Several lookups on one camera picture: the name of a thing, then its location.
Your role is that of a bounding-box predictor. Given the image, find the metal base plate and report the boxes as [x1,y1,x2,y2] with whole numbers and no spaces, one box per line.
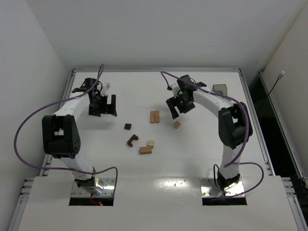
[200,178,245,199]
[71,178,116,198]

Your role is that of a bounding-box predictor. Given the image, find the light wood cube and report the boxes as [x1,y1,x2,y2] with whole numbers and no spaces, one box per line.
[173,121,181,129]

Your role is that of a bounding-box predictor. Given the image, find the black wall cable white plug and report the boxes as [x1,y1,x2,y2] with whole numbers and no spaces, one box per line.
[260,70,285,109]

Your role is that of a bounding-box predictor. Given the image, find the purple cable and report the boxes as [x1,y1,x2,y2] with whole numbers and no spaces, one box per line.
[13,63,118,179]
[160,70,265,199]

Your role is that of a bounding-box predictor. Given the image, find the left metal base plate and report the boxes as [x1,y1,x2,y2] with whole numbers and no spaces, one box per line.
[71,178,116,198]

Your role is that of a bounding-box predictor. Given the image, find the thick light wood block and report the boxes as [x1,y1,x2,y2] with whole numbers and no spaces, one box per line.
[139,146,152,155]

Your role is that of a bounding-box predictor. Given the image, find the small pale wood cube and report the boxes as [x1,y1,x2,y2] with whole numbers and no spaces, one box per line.
[147,141,154,148]

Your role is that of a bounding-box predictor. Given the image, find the smoky transparent plastic bin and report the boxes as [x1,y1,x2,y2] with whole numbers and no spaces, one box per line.
[212,84,228,96]

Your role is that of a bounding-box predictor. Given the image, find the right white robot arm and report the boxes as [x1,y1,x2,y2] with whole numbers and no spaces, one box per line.
[166,75,253,190]

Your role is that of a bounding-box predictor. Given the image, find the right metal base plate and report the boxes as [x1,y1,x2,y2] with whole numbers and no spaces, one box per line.
[200,178,245,199]

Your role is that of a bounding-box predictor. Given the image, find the dark brown arch block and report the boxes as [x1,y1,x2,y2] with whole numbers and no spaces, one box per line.
[127,134,139,147]

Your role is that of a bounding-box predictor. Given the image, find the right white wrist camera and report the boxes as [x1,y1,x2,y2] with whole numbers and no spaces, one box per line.
[167,83,180,97]

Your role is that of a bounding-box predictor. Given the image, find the long light wood block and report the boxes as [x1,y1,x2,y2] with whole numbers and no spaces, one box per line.
[150,111,155,123]

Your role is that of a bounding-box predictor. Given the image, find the dark brown wood cube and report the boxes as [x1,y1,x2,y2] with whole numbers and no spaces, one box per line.
[124,123,132,130]

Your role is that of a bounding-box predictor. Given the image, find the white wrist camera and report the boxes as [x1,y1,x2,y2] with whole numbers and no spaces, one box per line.
[100,83,110,97]
[167,83,180,97]

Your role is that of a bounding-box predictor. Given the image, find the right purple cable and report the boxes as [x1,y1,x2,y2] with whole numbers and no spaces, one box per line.
[160,70,265,199]

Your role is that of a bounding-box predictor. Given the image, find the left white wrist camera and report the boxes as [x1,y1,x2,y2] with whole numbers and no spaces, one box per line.
[100,83,110,97]

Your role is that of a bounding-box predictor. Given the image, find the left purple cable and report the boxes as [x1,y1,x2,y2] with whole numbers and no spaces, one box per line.
[13,63,118,179]

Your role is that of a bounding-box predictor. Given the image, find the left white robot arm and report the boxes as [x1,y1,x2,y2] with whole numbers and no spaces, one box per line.
[42,78,117,195]

